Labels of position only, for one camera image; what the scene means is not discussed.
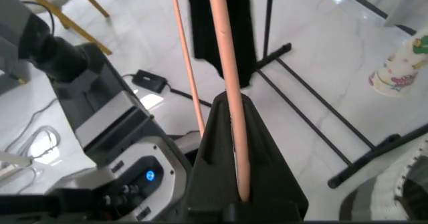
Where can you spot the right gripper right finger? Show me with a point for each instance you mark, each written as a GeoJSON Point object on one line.
{"type": "Point", "coordinates": [271, 184]}

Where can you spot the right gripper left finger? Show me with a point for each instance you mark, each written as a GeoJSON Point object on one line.
{"type": "Point", "coordinates": [210, 170]}

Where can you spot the pink clothes hanger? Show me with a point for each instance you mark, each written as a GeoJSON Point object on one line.
{"type": "Point", "coordinates": [230, 67]}

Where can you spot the black garment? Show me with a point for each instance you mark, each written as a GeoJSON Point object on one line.
{"type": "Point", "coordinates": [207, 23]}

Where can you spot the cream printed garment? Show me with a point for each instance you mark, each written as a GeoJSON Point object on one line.
{"type": "Point", "coordinates": [398, 70]}

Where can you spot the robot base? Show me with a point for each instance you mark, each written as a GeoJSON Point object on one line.
{"type": "Point", "coordinates": [100, 123]}

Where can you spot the black clothes rack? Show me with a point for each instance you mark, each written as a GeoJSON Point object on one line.
{"type": "Point", "coordinates": [301, 113]}

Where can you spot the white laundry basket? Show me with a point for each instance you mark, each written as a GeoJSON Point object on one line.
{"type": "Point", "coordinates": [378, 197]}

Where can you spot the black power adapter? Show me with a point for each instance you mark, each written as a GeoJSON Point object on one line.
{"type": "Point", "coordinates": [148, 80]}

